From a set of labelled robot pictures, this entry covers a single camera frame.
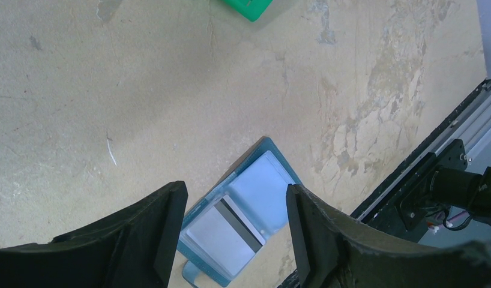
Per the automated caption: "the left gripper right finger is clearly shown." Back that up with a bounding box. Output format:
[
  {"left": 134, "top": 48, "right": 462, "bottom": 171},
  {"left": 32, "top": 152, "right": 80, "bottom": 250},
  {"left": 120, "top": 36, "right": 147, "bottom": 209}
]
[{"left": 286, "top": 184, "right": 491, "bottom": 287}]

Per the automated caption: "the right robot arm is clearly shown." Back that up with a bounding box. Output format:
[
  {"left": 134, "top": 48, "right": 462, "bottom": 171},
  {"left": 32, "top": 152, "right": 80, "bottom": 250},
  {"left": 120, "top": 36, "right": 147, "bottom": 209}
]
[{"left": 429, "top": 166, "right": 491, "bottom": 220}]

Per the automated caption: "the green plastic bin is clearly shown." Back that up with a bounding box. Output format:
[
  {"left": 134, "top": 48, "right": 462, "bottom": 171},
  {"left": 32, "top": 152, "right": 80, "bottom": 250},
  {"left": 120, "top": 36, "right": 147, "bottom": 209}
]
[{"left": 223, "top": 0, "right": 272, "bottom": 22}]

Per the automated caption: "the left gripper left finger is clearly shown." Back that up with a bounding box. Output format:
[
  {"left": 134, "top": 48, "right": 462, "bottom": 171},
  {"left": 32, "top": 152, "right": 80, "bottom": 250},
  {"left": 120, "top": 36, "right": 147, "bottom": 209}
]
[{"left": 0, "top": 181, "right": 188, "bottom": 287}]

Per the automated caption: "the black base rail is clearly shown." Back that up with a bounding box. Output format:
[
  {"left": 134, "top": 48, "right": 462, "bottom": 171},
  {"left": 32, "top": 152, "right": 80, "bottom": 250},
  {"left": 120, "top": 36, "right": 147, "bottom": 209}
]
[{"left": 351, "top": 79, "right": 491, "bottom": 244}]

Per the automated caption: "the aluminium frame rail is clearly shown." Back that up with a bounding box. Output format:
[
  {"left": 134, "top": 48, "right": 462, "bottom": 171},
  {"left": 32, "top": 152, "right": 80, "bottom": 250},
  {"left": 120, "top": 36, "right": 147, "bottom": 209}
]
[{"left": 352, "top": 79, "right": 491, "bottom": 222}]

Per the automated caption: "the blue card holder wallet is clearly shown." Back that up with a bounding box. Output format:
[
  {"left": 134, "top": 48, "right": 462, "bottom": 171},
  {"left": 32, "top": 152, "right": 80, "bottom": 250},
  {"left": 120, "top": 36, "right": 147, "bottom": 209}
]
[{"left": 177, "top": 137, "right": 301, "bottom": 287}]

